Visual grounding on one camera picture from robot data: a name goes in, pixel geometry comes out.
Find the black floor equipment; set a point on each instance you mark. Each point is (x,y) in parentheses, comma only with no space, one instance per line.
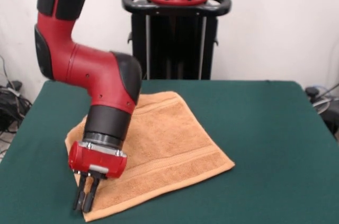
(332,120)

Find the dark green table cloth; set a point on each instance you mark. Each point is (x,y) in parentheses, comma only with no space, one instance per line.
(265,181)

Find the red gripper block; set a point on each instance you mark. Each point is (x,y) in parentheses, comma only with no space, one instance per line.
(95,161)

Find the tan terry towel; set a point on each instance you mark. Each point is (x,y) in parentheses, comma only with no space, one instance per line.
(172,142)

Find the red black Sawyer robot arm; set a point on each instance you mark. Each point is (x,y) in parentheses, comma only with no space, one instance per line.
(92,75)

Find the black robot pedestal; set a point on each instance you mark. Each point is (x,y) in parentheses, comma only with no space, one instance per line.
(180,36)

